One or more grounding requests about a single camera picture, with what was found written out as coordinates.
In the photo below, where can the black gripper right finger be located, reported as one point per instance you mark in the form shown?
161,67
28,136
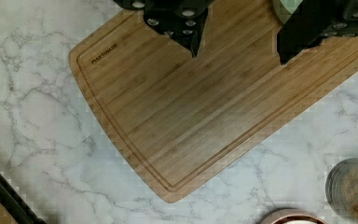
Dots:
314,21

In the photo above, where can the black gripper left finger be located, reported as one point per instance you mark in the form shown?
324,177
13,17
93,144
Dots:
181,20

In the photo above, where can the pale green round object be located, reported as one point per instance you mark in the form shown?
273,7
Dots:
284,9

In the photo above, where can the bamboo cutting board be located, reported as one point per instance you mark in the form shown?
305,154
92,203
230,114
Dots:
179,120

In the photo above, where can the glass jar with contents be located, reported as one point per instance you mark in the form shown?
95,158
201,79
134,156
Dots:
341,189

